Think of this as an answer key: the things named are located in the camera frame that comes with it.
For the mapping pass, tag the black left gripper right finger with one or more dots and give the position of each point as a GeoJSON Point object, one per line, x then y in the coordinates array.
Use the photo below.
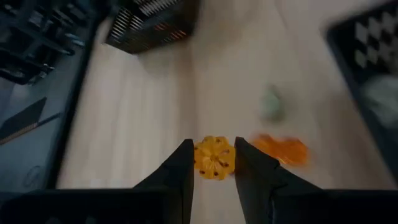
{"type": "Point", "coordinates": [311, 208]}

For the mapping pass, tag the black plastic basket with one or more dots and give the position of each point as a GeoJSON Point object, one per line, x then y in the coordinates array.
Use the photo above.
{"type": "Point", "coordinates": [140, 37]}
{"type": "Point", "coordinates": [342, 62]}

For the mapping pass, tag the black striped floor mat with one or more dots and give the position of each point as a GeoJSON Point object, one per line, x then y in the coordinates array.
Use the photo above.
{"type": "Point", "coordinates": [23, 119]}

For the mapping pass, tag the small green object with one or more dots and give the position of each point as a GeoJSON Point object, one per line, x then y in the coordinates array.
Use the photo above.
{"type": "Point", "coordinates": [272, 104]}

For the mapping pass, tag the wheeled wooden top workbench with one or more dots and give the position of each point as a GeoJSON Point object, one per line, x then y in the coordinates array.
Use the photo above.
{"type": "Point", "coordinates": [31, 46]}

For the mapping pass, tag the orange plastic pumpkin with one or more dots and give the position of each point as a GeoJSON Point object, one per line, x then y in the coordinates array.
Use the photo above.
{"type": "Point", "coordinates": [214, 157]}
{"type": "Point", "coordinates": [283, 151]}

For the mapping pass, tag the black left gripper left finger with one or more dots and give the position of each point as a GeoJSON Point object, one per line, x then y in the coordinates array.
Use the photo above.
{"type": "Point", "coordinates": [93, 208]}

